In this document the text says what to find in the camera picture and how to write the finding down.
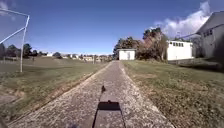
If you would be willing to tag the grey gravel concrete path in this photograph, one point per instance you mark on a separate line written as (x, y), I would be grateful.
(113, 71)

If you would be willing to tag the small white shed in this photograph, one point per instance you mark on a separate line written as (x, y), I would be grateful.
(127, 54)

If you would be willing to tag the group of trees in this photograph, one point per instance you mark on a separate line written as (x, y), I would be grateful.
(151, 43)

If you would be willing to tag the grass field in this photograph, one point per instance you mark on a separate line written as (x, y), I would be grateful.
(50, 76)

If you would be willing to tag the grass verge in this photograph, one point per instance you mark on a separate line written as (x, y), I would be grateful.
(173, 86)

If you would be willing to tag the white building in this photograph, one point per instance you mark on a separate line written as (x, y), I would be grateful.
(179, 52)

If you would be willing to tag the distant dark trees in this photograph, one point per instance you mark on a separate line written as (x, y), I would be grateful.
(12, 51)

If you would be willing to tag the grey building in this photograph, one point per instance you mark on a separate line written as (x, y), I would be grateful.
(213, 38)

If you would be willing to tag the white goal post frame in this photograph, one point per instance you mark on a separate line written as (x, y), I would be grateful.
(22, 56)

